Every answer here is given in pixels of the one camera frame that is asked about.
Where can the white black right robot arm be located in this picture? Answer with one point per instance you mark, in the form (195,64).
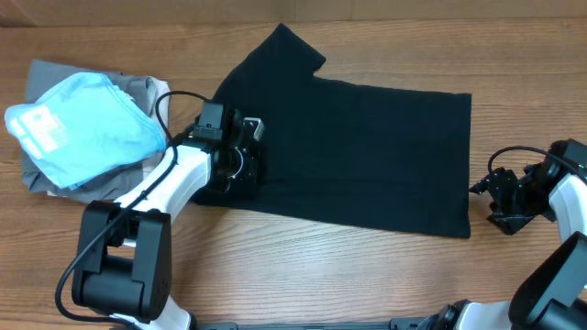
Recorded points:
(549,298)

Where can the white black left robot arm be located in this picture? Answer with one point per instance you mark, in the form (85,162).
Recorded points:
(125,274)

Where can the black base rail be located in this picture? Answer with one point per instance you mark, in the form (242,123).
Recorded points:
(402,323)

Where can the light blue folded shirt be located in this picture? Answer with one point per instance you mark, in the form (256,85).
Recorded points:
(83,127)

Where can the black t-shirt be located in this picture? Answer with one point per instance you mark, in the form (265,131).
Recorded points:
(348,154)

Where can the white pink folded garment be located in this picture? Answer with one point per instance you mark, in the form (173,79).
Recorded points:
(159,113)

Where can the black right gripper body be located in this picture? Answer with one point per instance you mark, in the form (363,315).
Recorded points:
(517,203)

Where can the grey folded garment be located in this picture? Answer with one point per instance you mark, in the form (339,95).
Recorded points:
(143,90)

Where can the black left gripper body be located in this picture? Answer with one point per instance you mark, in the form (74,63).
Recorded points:
(241,164)

